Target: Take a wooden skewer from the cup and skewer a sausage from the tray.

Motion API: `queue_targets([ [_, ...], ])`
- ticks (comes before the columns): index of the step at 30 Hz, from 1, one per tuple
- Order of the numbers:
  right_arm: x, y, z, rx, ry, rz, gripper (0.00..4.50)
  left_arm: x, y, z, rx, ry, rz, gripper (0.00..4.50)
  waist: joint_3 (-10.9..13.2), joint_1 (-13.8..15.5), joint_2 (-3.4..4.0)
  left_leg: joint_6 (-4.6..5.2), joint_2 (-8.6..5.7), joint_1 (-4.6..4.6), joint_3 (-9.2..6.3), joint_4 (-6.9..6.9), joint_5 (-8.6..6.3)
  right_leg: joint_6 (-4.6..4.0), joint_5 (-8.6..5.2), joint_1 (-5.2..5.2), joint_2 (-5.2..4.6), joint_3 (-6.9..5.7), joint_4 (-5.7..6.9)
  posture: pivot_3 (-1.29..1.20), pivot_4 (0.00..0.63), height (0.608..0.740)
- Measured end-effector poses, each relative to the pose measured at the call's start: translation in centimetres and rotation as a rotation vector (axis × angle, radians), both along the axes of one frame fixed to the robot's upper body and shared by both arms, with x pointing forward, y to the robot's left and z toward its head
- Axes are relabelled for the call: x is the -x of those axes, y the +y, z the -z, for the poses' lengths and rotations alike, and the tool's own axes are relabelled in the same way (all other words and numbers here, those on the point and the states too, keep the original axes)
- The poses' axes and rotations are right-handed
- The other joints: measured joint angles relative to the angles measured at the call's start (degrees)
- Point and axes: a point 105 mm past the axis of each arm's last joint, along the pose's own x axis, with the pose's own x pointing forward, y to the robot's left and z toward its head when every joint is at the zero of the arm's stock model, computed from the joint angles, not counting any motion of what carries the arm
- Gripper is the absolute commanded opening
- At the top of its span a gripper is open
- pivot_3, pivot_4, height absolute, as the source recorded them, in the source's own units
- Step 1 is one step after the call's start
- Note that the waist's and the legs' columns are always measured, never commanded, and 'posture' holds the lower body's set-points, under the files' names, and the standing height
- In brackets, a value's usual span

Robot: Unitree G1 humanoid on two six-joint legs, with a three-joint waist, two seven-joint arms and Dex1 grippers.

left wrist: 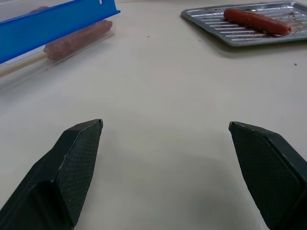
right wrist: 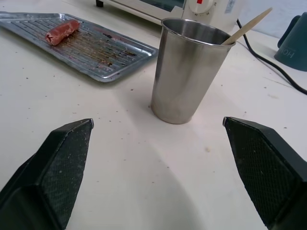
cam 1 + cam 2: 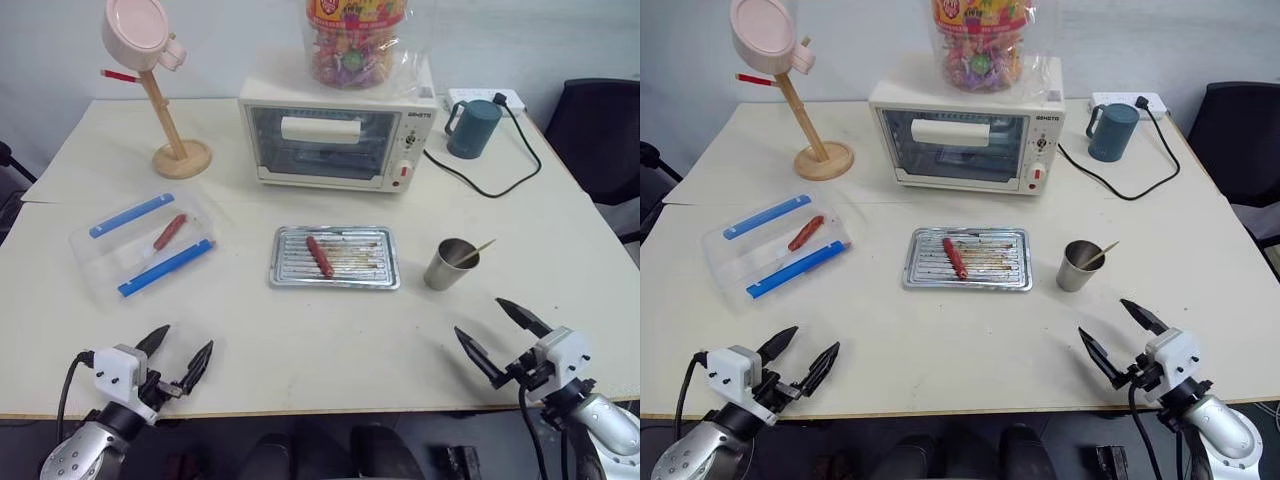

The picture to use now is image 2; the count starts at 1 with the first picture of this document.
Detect dark green container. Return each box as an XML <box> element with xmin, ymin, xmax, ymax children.
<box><xmin>273</xmin><ymin>15</ymin><xmax>307</xmax><ymax>72</ymax></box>

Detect stainless steel cup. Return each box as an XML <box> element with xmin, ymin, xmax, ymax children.
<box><xmin>150</xmin><ymin>17</ymin><xmax>237</xmax><ymax>125</ymax></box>

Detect white toaster oven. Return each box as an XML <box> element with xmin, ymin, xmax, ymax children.
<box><xmin>95</xmin><ymin>0</ymin><xmax>245</xmax><ymax>34</ymax></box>

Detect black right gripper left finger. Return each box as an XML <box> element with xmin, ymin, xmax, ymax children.
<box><xmin>0</xmin><ymin>118</ymin><xmax>94</xmax><ymax>230</ymax></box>

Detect black power cable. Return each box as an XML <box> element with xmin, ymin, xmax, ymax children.
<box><xmin>236</xmin><ymin>18</ymin><xmax>307</xmax><ymax>95</ymax></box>

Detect wooden stick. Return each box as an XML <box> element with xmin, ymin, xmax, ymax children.
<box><xmin>221</xmin><ymin>7</ymin><xmax>273</xmax><ymax>46</ymax></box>

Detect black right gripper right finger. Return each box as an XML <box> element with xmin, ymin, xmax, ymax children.
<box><xmin>222</xmin><ymin>116</ymin><xmax>307</xmax><ymax>230</ymax></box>

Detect metal baking tray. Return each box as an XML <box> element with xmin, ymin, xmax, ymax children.
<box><xmin>0</xmin><ymin>12</ymin><xmax>159</xmax><ymax>83</ymax></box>

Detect red sausage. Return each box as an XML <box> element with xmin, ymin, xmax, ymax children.
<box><xmin>45</xmin><ymin>20</ymin><xmax>80</xmax><ymax>46</ymax></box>

